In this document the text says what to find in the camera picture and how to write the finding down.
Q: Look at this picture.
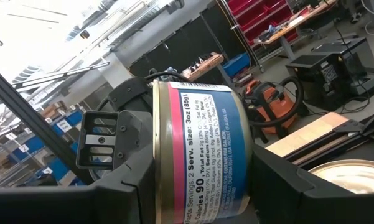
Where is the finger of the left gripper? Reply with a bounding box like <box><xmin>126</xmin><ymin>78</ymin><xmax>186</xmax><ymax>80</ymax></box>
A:
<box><xmin>76</xmin><ymin>111</ymin><xmax>154</xmax><ymax>170</ymax></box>

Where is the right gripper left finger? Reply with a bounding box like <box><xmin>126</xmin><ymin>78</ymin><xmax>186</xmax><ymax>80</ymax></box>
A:
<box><xmin>0</xmin><ymin>141</ymin><xmax>156</xmax><ymax>224</ymax></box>

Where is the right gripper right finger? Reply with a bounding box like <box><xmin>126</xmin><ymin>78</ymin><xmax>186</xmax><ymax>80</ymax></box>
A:
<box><xmin>247</xmin><ymin>143</ymin><xmax>374</xmax><ymax>224</ymax></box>

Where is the blue storage bin shelf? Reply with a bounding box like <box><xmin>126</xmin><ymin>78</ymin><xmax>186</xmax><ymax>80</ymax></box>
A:
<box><xmin>0</xmin><ymin>107</ymin><xmax>88</xmax><ymax>187</ymax></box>

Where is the black partition panel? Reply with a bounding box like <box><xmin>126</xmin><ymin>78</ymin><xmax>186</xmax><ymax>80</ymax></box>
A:
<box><xmin>129</xmin><ymin>6</ymin><xmax>246</xmax><ymax>82</ymax></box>

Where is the small wooden table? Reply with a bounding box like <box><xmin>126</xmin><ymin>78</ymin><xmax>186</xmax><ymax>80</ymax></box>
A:
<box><xmin>186</xmin><ymin>52</ymin><xmax>225</xmax><ymax>82</ymax></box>

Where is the orange black shop vacuum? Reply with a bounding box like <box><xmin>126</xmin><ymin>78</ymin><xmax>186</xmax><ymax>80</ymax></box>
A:
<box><xmin>241</xmin><ymin>76</ymin><xmax>306</xmax><ymax>144</ymax></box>

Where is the blue plastic bin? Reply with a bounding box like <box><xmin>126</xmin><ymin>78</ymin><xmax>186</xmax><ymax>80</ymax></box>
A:
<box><xmin>221</xmin><ymin>52</ymin><xmax>251</xmax><ymax>77</ymax></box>

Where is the black computer tower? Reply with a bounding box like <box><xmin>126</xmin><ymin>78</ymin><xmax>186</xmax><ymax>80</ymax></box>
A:
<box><xmin>285</xmin><ymin>52</ymin><xmax>360</xmax><ymax>112</ymax></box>

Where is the red storage bin rack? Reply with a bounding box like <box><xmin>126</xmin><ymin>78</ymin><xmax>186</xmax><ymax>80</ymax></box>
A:
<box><xmin>223</xmin><ymin>0</ymin><xmax>302</xmax><ymax>47</ymax></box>

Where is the black electronics box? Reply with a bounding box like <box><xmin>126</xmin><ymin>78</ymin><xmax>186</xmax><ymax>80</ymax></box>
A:
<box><xmin>311</xmin><ymin>36</ymin><xmax>374</xmax><ymax>97</ymax></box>

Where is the wooden workbench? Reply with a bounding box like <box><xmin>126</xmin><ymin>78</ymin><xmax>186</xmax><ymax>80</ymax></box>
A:
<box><xmin>258</xmin><ymin>0</ymin><xmax>342</xmax><ymax>63</ymax></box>

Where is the black gantry post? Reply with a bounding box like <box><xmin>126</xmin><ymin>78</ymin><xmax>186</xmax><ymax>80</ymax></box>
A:
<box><xmin>0</xmin><ymin>61</ymin><xmax>94</xmax><ymax>185</ymax></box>

